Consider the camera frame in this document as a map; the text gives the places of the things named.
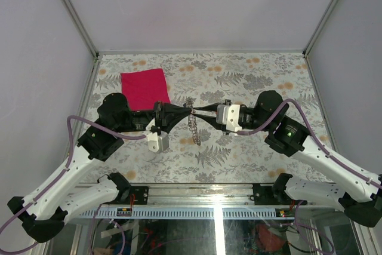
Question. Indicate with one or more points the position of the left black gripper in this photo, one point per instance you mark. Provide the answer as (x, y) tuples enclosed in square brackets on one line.
[(166, 116)]

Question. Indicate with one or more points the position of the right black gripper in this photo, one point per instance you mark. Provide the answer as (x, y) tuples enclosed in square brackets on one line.
[(212, 120)]

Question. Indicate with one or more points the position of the large metal keyring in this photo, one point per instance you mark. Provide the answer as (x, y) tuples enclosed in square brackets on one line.
[(191, 121)]

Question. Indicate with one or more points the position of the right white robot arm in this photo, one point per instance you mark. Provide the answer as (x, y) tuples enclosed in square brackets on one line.
[(353, 190)]

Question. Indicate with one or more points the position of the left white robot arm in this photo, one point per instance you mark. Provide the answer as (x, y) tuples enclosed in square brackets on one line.
[(45, 211)]

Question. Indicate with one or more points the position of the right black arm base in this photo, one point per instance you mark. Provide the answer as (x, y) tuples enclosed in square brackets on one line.
[(272, 194)]

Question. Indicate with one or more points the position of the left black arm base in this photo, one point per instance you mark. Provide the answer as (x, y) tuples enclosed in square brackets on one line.
[(127, 193)]

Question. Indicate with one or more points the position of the magenta cloth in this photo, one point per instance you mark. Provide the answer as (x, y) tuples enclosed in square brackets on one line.
[(143, 89)]

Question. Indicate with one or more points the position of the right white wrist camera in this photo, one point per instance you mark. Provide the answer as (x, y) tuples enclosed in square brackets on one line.
[(228, 115)]

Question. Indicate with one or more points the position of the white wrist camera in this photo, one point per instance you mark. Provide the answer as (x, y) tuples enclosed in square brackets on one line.
[(228, 115), (157, 140)]

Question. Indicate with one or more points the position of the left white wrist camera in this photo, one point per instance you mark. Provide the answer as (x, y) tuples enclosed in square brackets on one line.
[(157, 140)]

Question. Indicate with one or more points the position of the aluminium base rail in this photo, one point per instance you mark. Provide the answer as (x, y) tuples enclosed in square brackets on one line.
[(199, 195)]

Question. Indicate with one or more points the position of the grey slotted cable duct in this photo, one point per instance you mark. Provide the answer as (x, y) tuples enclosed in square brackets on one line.
[(203, 213)]

